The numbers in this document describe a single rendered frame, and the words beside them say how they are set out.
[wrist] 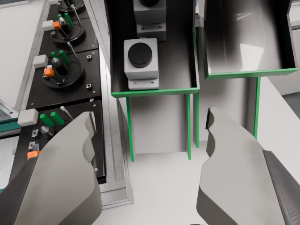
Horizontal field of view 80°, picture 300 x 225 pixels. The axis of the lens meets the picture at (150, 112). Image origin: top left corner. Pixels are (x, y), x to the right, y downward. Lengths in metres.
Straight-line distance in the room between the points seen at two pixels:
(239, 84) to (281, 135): 0.30
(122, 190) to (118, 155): 0.09
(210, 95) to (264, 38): 0.16
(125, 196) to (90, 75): 0.42
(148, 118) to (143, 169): 0.20
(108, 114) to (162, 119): 0.20
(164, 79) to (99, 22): 0.14
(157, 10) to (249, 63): 0.17
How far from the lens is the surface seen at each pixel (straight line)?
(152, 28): 0.29
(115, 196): 0.47
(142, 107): 0.42
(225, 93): 0.46
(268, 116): 0.74
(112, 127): 0.54
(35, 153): 0.45
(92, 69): 0.70
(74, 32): 0.88
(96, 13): 0.32
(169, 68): 0.30
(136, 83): 0.26
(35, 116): 0.64
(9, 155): 0.70
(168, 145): 0.44
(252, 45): 0.36
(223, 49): 0.34
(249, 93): 0.47
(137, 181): 0.57
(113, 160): 0.50
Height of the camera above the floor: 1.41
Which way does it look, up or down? 57 degrees down
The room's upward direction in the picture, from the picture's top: 8 degrees counter-clockwise
